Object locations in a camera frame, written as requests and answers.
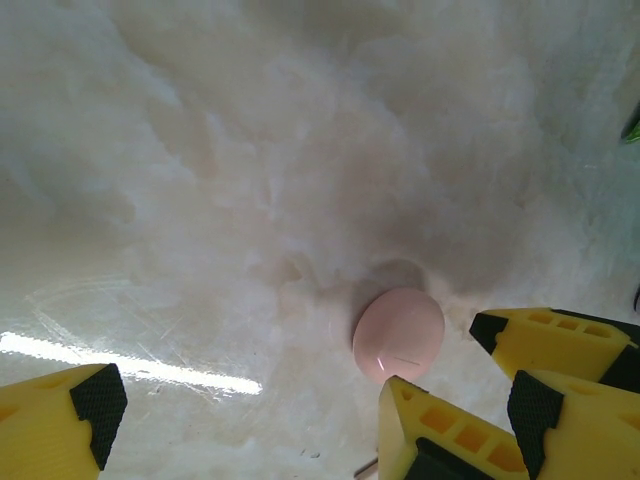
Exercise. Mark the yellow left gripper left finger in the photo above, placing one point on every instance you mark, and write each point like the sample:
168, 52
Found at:
40, 430

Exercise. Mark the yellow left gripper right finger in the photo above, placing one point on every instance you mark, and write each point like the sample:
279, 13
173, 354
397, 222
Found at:
600, 440

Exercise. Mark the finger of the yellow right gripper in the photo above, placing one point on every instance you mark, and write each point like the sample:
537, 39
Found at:
550, 340
440, 440

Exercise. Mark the pink earbud charging case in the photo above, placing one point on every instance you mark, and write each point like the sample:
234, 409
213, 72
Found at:
400, 335

